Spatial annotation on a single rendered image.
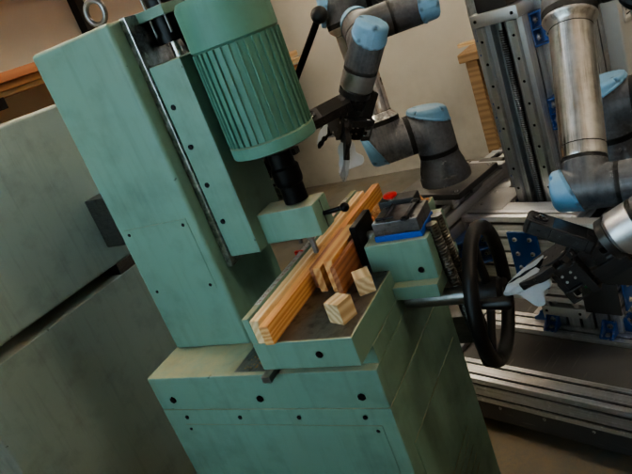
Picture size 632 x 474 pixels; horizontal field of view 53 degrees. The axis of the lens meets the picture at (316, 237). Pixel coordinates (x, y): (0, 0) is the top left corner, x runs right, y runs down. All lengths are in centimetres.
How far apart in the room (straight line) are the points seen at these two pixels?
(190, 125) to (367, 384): 60
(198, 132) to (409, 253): 48
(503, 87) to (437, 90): 287
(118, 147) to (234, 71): 32
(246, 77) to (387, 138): 73
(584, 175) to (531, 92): 66
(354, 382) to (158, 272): 52
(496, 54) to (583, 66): 61
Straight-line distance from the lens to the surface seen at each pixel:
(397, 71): 472
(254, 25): 118
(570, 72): 119
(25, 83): 317
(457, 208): 186
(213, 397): 142
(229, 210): 131
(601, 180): 112
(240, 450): 150
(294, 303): 123
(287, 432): 138
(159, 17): 131
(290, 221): 130
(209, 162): 129
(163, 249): 141
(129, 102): 130
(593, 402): 189
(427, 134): 183
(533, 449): 212
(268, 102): 118
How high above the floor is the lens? 144
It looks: 20 degrees down
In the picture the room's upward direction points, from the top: 21 degrees counter-clockwise
